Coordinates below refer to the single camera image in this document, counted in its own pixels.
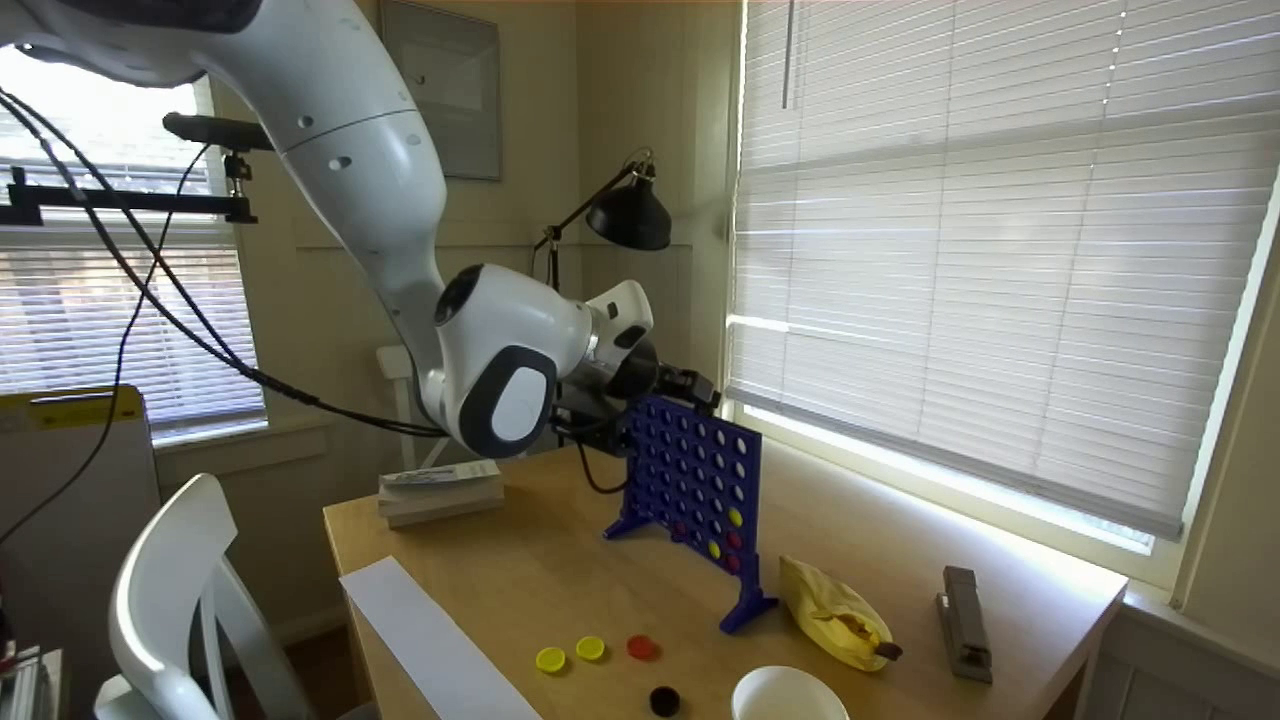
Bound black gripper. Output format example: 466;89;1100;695
574;342;725;452

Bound blue connect four gameboard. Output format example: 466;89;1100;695
606;386;786;638

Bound black desk lamp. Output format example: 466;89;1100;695
533;156;678;294

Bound yellow banana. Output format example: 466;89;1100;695
776;552;908;675

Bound fairy tales paperback book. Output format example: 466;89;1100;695
377;455;509;533

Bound white side table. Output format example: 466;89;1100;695
377;342;451;474

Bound white bowl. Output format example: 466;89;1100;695
730;661;857;720

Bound large white window blinds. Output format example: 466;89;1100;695
725;0;1280;546

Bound long white paper strip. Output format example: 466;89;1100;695
336;552;543;720

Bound small white window blinds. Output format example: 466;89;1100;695
0;218;274;436

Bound white chair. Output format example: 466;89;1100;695
92;468;317;720

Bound grey board with yellow tape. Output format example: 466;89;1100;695
0;386;166;674

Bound grey wall panel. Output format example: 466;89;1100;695
377;0;509;183

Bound thick black cable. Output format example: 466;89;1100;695
0;84;451;440

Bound black camera on mount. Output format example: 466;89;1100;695
162;109;286;156

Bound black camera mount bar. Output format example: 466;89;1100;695
0;164;259;234

